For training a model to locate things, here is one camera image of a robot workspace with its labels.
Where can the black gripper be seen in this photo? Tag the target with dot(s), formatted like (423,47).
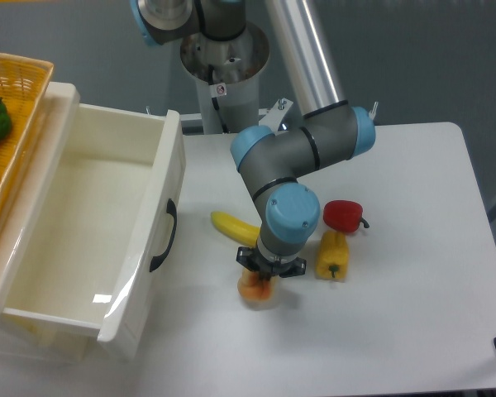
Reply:
(254,260)

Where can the round orange bread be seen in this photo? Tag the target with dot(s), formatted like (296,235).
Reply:
(256,297)

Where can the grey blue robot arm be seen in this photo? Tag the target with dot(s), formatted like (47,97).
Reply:
(269,163)

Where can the yellow banana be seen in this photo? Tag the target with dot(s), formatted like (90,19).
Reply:
(232,227)

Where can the yellow bell pepper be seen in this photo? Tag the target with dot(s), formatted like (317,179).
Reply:
(333,256)

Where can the red bell pepper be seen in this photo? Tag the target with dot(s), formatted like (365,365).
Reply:
(344,216)

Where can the white plastic drawer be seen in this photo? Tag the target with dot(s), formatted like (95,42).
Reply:
(86,267)

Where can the white drawer cabinet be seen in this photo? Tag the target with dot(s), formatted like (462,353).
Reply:
(19,336)

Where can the yellow woven basket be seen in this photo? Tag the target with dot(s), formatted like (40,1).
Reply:
(23,82)

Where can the black drawer handle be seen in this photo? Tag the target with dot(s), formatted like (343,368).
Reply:
(158,260)

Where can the white table bracket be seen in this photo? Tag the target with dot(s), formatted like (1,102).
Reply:
(373,112)

